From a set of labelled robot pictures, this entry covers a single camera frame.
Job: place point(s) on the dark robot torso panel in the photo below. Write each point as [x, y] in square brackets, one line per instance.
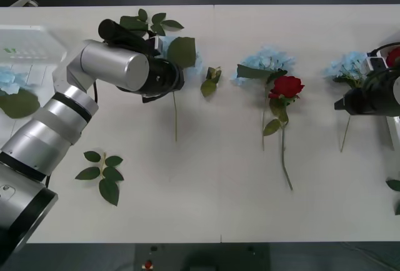
[203, 255]

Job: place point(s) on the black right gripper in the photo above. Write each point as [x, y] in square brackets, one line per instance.
[386, 99]

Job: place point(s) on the small loose leaf sprig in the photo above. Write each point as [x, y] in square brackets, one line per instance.
[207, 88]

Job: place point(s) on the shallow white plastic box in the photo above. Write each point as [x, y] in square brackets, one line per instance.
[394, 130]
[31, 41]

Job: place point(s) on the red rose with green stem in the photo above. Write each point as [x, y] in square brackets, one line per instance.
[394, 57]
[286, 85]

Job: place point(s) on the red round button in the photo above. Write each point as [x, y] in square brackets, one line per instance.
[147, 264]

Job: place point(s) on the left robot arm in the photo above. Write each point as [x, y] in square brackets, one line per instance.
[103, 65]

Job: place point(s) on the loose green leaf twig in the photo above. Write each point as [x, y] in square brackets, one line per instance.
[173, 24]
[109, 191]
[394, 185]

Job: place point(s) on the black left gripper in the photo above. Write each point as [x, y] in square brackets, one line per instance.
[151, 97]

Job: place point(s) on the pale blue flower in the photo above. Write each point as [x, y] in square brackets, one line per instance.
[9, 79]
[343, 63]
[262, 58]
[181, 51]

